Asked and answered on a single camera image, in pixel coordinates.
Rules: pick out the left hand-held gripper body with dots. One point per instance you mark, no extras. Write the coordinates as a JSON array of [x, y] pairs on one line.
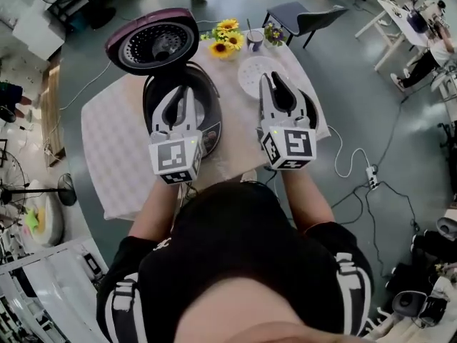
[[171, 155]]

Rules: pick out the potted purple flowers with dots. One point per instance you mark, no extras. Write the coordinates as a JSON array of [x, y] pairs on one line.
[[274, 34]]

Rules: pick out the wooden floor board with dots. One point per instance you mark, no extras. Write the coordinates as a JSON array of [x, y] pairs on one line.
[[51, 84]]

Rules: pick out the green and yellow cloth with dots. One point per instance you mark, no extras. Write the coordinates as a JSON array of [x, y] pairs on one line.
[[34, 220]]

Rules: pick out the metal spoon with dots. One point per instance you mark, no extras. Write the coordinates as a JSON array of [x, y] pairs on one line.
[[248, 27]]

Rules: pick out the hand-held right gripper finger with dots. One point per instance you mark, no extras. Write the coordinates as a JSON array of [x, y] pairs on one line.
[[266, 98], [294, 102]]

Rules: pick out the person's left forearm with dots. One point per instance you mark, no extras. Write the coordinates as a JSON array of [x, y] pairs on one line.
[[153, 209]]

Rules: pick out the person's black shirt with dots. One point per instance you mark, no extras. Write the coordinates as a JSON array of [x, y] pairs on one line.
[[232, 234]]

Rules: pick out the black shelf unit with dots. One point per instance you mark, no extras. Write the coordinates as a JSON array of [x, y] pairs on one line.
[[82, 9]]

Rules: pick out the purple rice cooker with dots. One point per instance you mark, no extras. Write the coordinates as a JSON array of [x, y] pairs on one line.
[[143, 48]]

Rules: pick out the person's right forearm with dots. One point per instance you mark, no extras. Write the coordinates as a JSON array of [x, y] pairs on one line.
[[307, 198]]

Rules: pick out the large black pedestal fan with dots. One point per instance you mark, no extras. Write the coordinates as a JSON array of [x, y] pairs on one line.
[[68, 189]]

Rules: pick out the white beanbag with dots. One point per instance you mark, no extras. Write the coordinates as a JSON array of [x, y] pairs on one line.
[[53, 213]]

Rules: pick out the white power strip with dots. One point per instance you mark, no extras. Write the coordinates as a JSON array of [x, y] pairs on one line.
[[373, 177]]

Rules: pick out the white table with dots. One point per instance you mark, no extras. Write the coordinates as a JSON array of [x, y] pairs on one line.
[[400, 23]]

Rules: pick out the checked tablecloth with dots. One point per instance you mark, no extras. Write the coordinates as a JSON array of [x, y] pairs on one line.
[[114, 138]]

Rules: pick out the dark blue mug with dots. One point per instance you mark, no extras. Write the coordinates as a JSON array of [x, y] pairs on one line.
[[255, 43]]

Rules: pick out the white perforated steamer tray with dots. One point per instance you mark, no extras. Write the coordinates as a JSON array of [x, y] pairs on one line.
[[250, 73]]

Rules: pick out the sunflower bouquet in vase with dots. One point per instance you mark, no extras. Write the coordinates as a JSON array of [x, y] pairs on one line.
[[225, 45]]

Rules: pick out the white glossy board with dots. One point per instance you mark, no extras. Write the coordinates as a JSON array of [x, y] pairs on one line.
[[60, 281]]

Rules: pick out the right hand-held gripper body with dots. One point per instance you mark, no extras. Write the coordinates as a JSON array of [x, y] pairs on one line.
[[296, 145]]

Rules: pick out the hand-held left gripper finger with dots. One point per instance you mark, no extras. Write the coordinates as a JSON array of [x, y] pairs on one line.
[[159, 116], [192, 113]]

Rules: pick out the grey chair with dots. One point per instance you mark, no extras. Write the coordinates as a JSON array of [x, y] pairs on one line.
[[314, 18]]

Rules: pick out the person's face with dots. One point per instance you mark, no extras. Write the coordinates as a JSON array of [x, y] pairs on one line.
[[250, 313]]

